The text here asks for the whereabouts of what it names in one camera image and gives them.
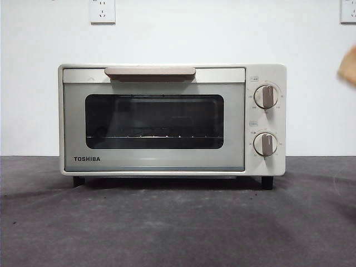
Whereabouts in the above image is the glass oven door beige handle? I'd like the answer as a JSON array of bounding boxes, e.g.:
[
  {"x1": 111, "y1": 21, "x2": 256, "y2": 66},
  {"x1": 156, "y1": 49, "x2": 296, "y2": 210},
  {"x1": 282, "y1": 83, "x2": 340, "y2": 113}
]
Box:
[{"x1": 62, "y1": 66, "x2": 246, "y2": 172}]

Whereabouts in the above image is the white Toshiba toaster oven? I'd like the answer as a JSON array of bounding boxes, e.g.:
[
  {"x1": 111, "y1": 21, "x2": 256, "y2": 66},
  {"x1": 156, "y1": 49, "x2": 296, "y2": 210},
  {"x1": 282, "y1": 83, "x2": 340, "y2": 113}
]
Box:
[{"x1": 57, "y1": 62, "x2": 288, "y2": 190}]

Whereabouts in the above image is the timer oven knob beige grip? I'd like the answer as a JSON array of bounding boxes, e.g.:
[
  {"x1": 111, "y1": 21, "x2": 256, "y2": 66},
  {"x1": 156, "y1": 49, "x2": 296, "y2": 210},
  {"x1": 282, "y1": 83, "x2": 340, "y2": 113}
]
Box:
[{"x1": 253, "y1": 132, "x2": 278, "y2": 157}]

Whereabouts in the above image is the golden braided bread loaf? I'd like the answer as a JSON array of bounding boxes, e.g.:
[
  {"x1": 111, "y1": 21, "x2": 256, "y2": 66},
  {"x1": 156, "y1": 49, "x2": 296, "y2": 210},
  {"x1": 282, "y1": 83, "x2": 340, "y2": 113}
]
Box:
[{"x1": 337, "y1": 41, "x2": 356, "y2": 84}]

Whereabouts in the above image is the temperature oven knob beige grip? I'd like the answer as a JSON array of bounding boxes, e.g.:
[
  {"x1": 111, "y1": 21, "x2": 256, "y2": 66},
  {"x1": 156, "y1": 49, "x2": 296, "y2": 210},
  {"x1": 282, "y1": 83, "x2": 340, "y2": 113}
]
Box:
[{"x1": 254, "y1": 85, "x2": 280, "y2": 110}]

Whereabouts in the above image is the metal wire oven rack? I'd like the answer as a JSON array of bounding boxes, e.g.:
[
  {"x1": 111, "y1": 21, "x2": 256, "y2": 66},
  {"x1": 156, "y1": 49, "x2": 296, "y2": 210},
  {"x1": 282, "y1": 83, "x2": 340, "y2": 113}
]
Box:
[{"x1": 86, "y1": 134, "x2": 220, "y2": 140}]

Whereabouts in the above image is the white wall socket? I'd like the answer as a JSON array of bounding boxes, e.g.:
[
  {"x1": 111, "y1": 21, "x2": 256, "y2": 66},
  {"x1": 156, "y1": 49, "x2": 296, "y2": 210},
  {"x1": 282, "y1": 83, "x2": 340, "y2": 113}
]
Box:
[
  {"x1": 340, "y1": 0, "x2": 356, "y2": 24},
  {"x1": 89, "y1": 0, "x2": 116, "y2": 24}
]

